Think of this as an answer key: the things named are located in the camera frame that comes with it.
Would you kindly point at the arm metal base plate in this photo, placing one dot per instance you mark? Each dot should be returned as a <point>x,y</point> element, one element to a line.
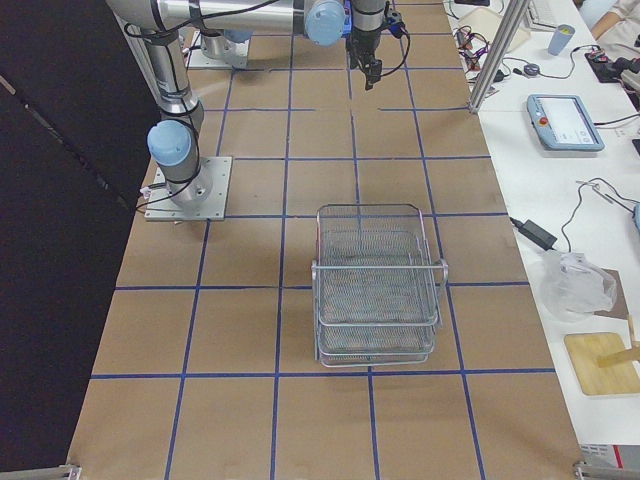
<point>204,199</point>
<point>197,60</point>

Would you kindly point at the silver wire mesh shelf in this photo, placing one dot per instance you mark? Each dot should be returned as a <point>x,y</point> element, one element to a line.
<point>375,286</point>

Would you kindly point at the black power adapter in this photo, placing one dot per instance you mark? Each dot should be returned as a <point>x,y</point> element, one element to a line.
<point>538,235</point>

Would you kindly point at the wooden board stand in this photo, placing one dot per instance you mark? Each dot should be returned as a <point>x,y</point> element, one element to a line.
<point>603,364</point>

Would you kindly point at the light blue cup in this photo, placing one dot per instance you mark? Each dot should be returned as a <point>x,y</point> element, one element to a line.
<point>560,39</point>

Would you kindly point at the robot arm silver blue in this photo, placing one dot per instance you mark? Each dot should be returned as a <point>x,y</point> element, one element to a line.
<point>174,141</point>
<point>219,44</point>

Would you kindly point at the aluminium frame post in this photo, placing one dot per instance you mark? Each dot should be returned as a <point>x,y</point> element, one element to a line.
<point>505,33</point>

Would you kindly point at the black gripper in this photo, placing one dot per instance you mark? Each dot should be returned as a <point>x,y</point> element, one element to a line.
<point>363,40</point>

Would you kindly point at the clear plastic bag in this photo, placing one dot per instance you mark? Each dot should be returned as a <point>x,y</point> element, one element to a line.
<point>573,288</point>

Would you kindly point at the blue teach pendant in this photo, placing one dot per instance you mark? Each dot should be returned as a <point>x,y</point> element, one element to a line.
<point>562,123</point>

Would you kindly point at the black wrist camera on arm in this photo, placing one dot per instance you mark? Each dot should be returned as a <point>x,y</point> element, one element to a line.
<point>395,24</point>

